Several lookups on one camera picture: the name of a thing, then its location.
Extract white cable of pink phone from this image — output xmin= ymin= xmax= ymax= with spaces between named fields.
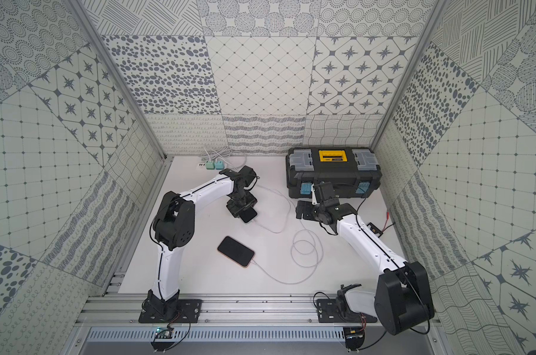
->
xmin=207 ymin=150 xmax=325 ymax=285

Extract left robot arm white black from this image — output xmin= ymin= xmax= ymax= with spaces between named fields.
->
xmin=143 ymin=166 xmax=259 ymax=319

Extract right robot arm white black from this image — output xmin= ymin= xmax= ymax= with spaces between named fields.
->
xmin=296 ymin=182 xmax=435 ymax=335

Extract white power strip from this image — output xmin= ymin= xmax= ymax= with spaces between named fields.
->
xmin=197 ymin=161 xmax=225 ymax=171

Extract small black connector box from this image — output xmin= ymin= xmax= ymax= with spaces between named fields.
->
xmin=367 ymin=223 xmax=384 ymax=238

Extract right circuit board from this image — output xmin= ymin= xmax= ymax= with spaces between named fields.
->
xmin=343 ymin=327 xmax=366 ymax=351

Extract circuit board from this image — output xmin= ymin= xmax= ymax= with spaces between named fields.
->
xmin=151 ymin=328 xmax=176 ymax=352
xmin=343 ymin=327 xmax=366 ymax=351

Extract left circuit board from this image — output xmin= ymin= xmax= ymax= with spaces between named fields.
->
xmin=151 ymin=328 xmax=176 ymax=352

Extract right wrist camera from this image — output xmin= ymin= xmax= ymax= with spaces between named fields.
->
xmin=311 ymin=184 xmax=322 ymax=206

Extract black toolbox yellow handle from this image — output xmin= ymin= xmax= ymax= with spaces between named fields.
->
xmin=285 ymin=146 xmax=382 ymax=199

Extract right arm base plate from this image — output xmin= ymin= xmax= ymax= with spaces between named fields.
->
xmin=315 ymin=298 xmax=377 ymax=325

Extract aluminium front rail frame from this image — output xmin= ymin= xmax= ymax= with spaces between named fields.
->
xmin=74 ymin=292 xmax=442 ymax=328

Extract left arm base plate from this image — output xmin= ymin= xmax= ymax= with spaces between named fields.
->
xmin=138 ymin=298 xmax=203 ymax=324

